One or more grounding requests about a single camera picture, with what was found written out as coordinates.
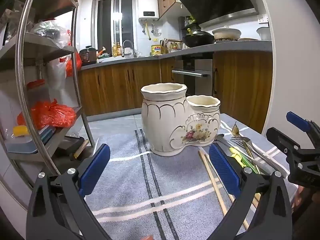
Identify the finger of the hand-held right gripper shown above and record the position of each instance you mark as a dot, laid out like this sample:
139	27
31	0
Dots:
297	121
281	140

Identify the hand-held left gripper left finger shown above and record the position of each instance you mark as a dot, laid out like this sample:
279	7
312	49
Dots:
96	165

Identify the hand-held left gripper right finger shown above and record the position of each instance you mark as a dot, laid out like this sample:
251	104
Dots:
222	166

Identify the cream floral ceramic utensil holder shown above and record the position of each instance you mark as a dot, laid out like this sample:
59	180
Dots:
162	120

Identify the grey striped tablecloth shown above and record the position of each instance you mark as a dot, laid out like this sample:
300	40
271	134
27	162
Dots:
140	180

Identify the flat plastic storage boxes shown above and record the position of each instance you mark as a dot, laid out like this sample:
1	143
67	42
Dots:
32	143

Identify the knotted orange plastic bag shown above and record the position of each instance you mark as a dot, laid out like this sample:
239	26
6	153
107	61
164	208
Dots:
50	115

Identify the yellow plastic object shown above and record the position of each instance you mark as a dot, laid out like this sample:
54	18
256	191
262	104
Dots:
21	130

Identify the built-in steel oven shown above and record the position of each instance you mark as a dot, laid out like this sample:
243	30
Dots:
200	82

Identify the white bowl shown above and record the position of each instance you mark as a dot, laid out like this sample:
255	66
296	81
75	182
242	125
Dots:
264	33

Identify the grey kitchen countertop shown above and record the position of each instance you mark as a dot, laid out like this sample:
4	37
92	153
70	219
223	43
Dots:
240	45

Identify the white plastic bag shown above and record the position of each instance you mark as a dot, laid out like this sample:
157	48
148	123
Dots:
56	72

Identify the hanging orange plastic bag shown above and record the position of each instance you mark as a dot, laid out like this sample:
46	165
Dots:
72	66

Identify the dark red cooker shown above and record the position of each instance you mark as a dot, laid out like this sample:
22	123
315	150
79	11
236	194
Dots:
88	55

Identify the white casserole pot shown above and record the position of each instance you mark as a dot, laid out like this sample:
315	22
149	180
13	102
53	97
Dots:
226	33

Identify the small orange object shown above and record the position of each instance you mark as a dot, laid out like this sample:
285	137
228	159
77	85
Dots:
101	51

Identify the amber glass bottle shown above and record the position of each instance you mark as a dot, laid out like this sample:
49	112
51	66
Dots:
119	50
114	51

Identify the white pitcher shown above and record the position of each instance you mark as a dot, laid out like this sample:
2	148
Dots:
127	52

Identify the metal kitchen faucet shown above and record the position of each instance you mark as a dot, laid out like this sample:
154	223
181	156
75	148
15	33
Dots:
134	51

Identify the black wok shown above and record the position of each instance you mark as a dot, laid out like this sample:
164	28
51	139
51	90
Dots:
198	39

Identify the small condiment bottles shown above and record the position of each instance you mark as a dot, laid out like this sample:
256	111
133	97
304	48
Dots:
173	46

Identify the yellow oil bottle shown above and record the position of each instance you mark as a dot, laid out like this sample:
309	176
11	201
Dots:
157	50

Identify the knife block with scissors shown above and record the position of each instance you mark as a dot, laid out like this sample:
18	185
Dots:
165	47

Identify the stainless steel shelf rack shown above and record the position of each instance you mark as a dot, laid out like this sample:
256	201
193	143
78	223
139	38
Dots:
37	42

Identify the clear plastic bag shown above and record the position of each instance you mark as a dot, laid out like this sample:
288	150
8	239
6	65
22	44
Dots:
50	31

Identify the glass sliding window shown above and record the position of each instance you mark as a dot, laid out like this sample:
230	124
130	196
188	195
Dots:
103	22

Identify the seasoning jars shelf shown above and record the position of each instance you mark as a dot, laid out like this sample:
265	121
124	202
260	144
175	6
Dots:
190	21

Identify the white water heater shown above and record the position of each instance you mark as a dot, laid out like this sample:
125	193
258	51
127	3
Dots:
148	5

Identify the wall power outlet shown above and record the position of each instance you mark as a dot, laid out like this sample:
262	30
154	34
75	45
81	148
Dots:
263	18

